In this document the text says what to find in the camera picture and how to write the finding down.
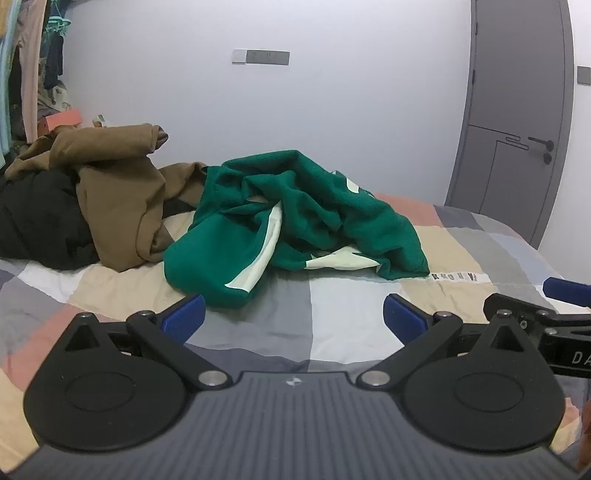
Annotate brown garment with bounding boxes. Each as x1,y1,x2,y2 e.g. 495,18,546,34
4,123,208,273

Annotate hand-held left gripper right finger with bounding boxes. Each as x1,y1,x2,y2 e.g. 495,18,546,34
358,294,528,391

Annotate light blue hanging garment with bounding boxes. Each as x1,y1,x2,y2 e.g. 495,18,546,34
0,34,14,155

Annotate grey wall switch panel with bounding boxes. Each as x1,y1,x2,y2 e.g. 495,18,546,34
247,49,291,66

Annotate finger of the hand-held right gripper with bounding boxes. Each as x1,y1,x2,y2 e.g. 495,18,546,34
484,293,561,334
543,276,591,308

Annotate dark navy hanging garment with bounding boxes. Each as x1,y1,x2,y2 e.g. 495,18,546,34
43,34,66,92

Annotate camouflage patterned cloth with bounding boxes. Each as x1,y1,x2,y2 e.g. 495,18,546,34
36,82,71,121

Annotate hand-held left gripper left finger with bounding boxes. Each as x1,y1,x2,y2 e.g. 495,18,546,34
62,294,230,391

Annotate black garment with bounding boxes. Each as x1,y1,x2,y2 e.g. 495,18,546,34
0,166,195,271

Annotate green sweatshirt with white print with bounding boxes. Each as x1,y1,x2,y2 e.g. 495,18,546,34
164,149,431,311

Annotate checkered bed blanket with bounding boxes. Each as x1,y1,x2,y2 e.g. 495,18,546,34
0,191,591,467

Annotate pink box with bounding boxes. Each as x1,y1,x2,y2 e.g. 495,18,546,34
45,109,83,136

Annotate teal clothes hanger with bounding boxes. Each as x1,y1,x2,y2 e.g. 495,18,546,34
45,15,73,37

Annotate grey door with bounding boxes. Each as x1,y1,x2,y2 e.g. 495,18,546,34
444,0,581,250

